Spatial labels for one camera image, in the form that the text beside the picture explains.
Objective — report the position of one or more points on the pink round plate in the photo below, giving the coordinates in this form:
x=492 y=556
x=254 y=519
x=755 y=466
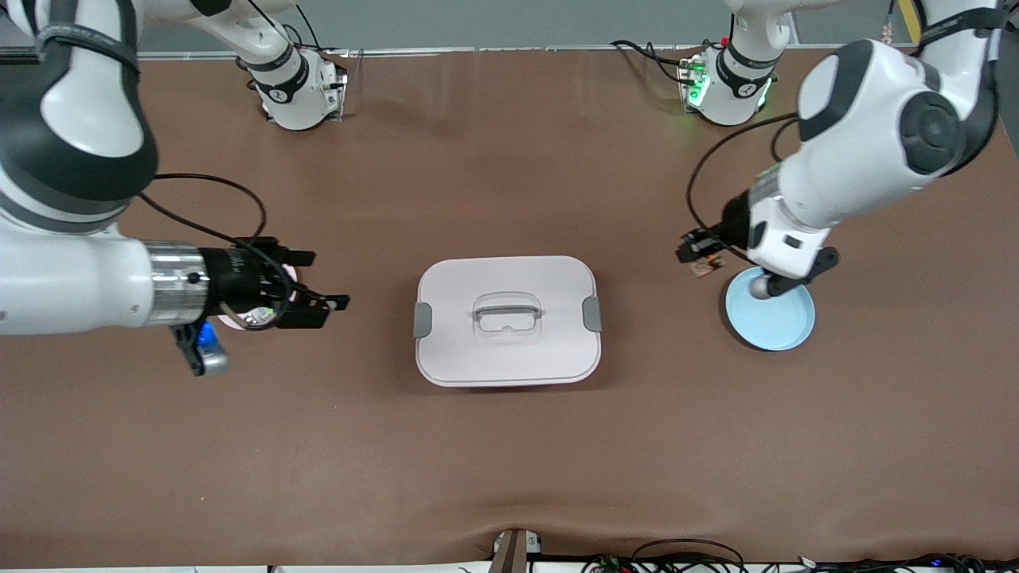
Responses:
x=229 y=323

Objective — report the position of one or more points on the metal table clamp bracket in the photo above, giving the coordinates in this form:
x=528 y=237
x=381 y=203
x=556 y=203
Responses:
x=513 y=553

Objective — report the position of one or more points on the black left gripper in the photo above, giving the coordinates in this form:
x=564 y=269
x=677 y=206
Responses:
x=733 y=220

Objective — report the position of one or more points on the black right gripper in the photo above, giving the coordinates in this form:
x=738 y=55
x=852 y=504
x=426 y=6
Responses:
x=232 y=279

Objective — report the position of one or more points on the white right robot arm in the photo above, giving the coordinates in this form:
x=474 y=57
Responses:
x=72 y=278

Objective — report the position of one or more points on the white lidded box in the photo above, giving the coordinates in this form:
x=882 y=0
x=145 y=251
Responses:
x=509 y=358

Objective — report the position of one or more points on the metal table edge rail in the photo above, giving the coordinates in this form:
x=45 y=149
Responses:
x=517 y=49

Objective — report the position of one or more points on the light blue round plate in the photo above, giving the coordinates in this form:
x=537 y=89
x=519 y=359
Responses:
x=776 y=326

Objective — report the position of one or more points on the brown table mat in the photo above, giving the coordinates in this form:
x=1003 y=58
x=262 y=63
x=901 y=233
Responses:
x=509 y=461

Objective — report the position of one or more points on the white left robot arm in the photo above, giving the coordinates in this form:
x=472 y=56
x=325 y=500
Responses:
x=868 y=159

